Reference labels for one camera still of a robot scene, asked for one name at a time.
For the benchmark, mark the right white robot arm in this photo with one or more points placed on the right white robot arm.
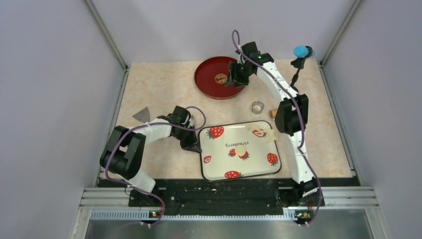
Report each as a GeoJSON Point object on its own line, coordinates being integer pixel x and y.
{"type": "Point", "coordinates": [292, 113]}

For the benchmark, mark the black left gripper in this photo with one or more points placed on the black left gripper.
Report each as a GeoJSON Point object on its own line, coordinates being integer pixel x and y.
{"type": "Point", "coordinates": [191, 144]}

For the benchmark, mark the metal dough scraper wooden handle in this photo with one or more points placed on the metal dough scraper wooden handle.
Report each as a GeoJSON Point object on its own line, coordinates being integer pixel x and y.
{"type": "Point", "coordinates": [143, 115]}

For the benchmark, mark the blue microphone on stand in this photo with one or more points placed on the blue microphone on stand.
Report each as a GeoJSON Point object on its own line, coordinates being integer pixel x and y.
{"type": "Point", "coordinates": [302, 53]}

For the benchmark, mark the red round lacquer plate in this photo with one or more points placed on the red round lacquer plate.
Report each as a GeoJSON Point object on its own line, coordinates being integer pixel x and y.
{"type": "Point", "coordinates": [211, 76]}

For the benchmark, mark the wooden dough roller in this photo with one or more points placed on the wooden dough roller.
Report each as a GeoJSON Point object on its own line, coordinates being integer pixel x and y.
{"type": "Point", "coordinates": [273, 113]}

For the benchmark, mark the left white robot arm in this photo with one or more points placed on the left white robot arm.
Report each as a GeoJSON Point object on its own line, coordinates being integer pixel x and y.
{"type": "Point", "coordinates": [124, 149]}

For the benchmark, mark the dough trimming scrap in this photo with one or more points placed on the dough trimming scrap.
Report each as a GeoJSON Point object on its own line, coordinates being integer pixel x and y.
{"type": "Point", "coordinates": [272, 136]}
{"type": "Point", "coordinates": [253, 126]}

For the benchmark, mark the strawberry print rectangular tray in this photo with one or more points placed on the strawberry print rectangular tray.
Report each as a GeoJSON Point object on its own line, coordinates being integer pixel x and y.
{"type": "Point", "coordinates": [218, 159]}

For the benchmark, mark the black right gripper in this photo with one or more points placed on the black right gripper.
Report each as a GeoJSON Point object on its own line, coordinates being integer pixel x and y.
{"type": "Point", "coordinates": [234, 76]}

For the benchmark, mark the white dough lump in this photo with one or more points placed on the white dough lump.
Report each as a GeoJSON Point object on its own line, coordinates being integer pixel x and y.
{"type": "Point", "coordinates": [241, 151]}

